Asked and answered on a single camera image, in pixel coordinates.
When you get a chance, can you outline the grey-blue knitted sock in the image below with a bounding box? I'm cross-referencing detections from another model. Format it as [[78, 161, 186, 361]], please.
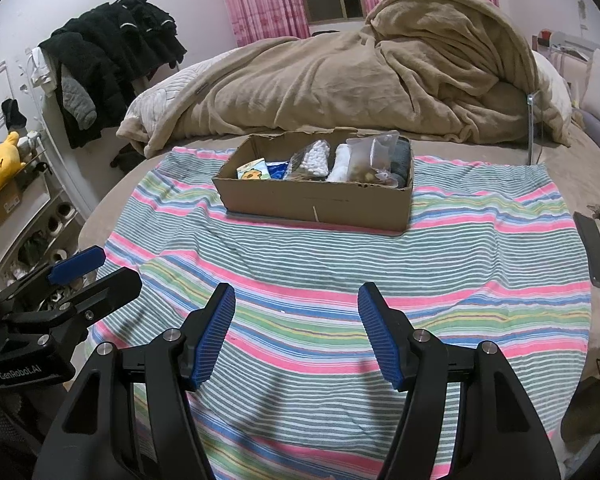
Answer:
[[388, 138, 411, 188]]

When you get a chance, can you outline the beige fleece blanket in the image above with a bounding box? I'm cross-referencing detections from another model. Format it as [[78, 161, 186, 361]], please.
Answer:
[[130, 0, 571, 157]]

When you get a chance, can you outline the white pillow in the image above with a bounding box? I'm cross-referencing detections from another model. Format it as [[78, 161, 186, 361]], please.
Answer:
[[532, 51, 572, 124]]

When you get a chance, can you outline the blue plastic packet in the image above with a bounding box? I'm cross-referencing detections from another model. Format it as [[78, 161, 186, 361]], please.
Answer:
[[266, 162, 288, 180]]

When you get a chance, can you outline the black phone on bed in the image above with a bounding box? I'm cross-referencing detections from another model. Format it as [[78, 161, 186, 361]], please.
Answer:
[[573, 212, 600, 288]]

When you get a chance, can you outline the white cloth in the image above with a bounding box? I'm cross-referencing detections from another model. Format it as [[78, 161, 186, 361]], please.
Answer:
[[326, 143, 351, 182]]

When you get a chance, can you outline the pile of black clothes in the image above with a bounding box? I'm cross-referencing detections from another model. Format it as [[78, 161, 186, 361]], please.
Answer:
[[38, 0, 186, 150]]

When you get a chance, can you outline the cartoon capybara packet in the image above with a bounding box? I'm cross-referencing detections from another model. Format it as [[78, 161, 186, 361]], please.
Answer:
[[236, 158, 271, 180]]

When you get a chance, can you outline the white dotted packet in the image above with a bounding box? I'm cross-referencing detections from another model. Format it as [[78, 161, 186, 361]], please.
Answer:
[[284, 140, 330, 180]]

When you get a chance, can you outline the cardboard box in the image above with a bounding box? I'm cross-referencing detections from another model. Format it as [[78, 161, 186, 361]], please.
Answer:
[[213, 129, 413, 232]]

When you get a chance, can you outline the striped colourful towel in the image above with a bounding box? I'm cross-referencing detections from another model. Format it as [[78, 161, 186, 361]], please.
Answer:
[[84, 145, 594, 480]]

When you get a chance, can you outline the white quilted duvet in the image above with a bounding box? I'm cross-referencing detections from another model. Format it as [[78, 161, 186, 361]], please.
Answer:
[[116, 49, 234, 146]]

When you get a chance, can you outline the frosted zip bag with snacks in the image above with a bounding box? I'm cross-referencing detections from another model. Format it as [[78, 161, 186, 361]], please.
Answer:
[[347, 132, 399, 188]]

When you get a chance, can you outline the metal phone stand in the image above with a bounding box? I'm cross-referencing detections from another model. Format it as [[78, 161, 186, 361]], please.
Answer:
[[526, 91, 540, 166]]

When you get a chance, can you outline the grey shelf rack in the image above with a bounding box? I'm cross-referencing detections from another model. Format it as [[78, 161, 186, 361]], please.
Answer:
[[0, 131, 84, 289]]

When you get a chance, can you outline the yellow plush toy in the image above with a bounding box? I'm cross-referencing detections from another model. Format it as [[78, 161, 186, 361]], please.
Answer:
[[0, 131, 26, 189]]

